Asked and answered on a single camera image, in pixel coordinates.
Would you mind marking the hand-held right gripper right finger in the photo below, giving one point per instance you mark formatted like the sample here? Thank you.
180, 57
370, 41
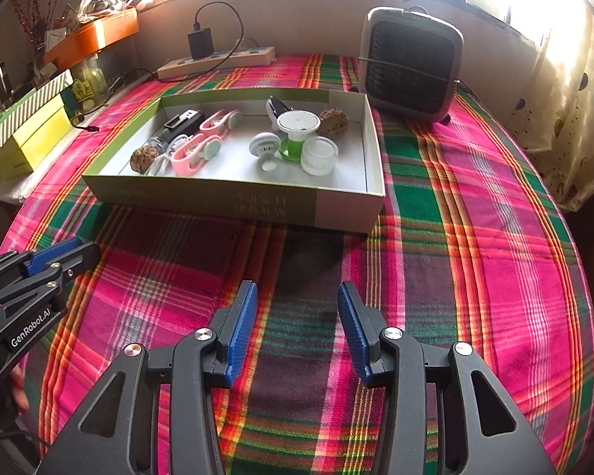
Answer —
356, 336

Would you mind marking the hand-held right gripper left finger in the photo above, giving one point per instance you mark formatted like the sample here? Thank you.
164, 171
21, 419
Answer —
240, 336

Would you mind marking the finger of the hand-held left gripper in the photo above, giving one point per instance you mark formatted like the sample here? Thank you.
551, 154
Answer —
81, 255
49, 255

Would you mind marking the brown walnut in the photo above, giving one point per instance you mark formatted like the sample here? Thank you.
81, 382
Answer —
334, 121
141, 158

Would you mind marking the green white cardboard box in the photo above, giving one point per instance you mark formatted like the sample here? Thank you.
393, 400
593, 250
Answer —
227, 203

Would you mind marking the pink clip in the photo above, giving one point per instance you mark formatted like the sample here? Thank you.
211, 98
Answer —
220, 121
195, 159

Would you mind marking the black flashlight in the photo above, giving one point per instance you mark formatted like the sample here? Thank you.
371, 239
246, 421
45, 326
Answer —
178, 128

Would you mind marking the white mushroom night light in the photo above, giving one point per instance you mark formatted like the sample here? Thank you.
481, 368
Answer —
264, 147

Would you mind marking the black white small device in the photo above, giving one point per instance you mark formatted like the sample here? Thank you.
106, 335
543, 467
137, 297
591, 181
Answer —
277, 106

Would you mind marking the person's left hand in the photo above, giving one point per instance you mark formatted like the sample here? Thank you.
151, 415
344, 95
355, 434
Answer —
20, 396

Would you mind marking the yellow cardboard box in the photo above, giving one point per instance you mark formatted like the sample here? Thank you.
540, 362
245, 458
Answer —
29, 146

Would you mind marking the pink green plaid blanket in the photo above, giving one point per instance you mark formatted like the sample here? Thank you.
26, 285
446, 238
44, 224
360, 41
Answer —
450, 257

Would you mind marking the green white striped box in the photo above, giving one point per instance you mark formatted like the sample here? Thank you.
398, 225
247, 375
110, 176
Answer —
34, 101

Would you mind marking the clear glass jar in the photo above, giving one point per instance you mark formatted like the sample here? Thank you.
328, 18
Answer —
89, 81

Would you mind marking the orange box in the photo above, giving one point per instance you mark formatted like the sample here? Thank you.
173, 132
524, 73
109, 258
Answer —
99, 32

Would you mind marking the beige power strip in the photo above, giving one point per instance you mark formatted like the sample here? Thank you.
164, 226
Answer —
218, 63

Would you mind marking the red decorative branches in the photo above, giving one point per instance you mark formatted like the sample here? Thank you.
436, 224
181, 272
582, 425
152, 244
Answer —
29, 15

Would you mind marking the black charger adapter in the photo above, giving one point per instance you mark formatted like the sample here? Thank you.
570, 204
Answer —
200, 43

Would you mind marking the pile of papers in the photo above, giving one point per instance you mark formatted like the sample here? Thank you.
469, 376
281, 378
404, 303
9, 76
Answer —
99, 5

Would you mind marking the white plug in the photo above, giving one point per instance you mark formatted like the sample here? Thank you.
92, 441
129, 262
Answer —
250, 44

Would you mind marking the grey space heater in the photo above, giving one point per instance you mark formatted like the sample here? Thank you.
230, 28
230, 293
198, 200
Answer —
408, 69

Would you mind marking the cream dotted curtain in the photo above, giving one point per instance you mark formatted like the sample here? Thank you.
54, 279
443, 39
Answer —
564, 109

